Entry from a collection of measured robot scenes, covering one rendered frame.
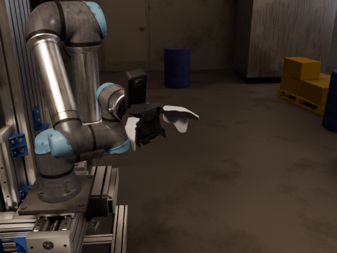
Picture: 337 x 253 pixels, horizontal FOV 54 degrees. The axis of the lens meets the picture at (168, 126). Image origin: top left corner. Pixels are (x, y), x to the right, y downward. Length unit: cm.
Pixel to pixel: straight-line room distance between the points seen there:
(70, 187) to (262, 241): 179
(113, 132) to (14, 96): 52
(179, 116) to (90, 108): 49
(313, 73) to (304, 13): 168
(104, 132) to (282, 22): 642
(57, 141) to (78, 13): 41
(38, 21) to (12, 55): 27
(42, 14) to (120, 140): 42
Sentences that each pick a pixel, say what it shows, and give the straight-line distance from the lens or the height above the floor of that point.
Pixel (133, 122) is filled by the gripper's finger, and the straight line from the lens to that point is 69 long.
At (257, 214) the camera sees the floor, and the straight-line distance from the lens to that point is 295.
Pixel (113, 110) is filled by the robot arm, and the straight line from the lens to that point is 83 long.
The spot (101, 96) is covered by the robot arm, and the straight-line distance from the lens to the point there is 90.
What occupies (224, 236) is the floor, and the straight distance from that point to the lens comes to 268.
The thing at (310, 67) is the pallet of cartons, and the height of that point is 62.
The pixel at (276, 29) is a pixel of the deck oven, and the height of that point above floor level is 109.
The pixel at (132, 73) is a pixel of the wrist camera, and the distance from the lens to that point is 72.
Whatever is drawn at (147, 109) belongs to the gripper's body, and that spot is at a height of 147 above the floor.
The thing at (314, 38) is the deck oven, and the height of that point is 92.
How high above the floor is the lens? 170
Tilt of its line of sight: 22 degrees down
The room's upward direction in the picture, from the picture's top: straight up
